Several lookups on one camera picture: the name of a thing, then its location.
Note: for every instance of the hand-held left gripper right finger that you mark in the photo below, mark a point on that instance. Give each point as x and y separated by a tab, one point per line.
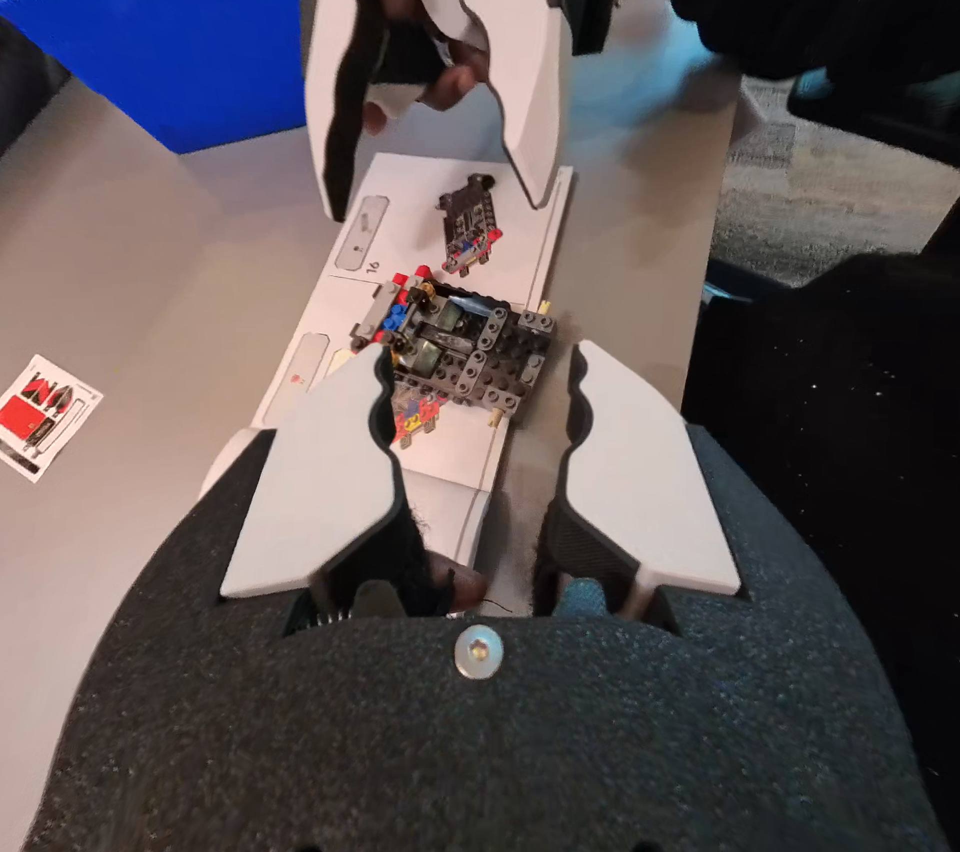
645	484

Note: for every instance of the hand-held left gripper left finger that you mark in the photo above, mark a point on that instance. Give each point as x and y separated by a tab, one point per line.
322	484

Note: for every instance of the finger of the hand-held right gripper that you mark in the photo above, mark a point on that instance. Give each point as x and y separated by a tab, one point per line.
322	57
525	42

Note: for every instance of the black lego car chassis model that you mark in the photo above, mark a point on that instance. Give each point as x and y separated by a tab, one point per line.
480	357

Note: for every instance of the white lego instruction booklet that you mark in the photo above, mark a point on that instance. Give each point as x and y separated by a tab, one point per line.
405	207

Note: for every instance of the person's right hand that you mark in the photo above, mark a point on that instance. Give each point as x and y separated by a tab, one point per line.
450	79

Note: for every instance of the person's left hand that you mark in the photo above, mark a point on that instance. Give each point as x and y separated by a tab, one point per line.
469	586

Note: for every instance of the blue plastic bin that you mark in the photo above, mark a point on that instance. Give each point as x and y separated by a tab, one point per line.
187	57

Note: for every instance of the red and black sticker sheet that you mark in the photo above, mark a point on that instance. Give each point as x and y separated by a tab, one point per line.
45	417

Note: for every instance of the black office chair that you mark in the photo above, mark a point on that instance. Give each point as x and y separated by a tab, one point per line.
862	106

